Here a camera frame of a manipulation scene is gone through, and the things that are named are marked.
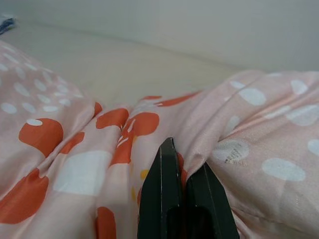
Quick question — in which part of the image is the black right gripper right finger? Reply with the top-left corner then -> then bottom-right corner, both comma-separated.
186,162 -> 240,239

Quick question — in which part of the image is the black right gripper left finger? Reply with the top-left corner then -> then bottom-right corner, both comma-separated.
137,136 -> 187,239

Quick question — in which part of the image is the pink pillow with orange spots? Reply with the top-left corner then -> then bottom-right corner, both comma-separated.
0,39 -> 319,239

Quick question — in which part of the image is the bed with cream sheet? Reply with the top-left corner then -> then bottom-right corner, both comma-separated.
0,21 -> 252,105

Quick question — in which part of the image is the blue and white cloth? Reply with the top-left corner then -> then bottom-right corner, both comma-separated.
0,16 -> 17,35

